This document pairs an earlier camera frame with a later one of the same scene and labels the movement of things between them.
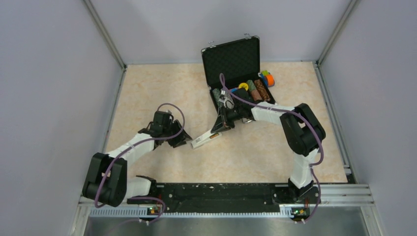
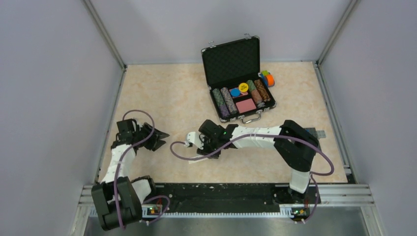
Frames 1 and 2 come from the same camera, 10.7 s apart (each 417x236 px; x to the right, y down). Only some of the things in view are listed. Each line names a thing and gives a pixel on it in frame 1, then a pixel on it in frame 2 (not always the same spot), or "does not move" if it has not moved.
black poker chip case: (235, 65) does not move
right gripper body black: (232, 115) -> (211, 147)
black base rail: (223, 197) does not move
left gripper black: (176, 125) -> (155, 141)
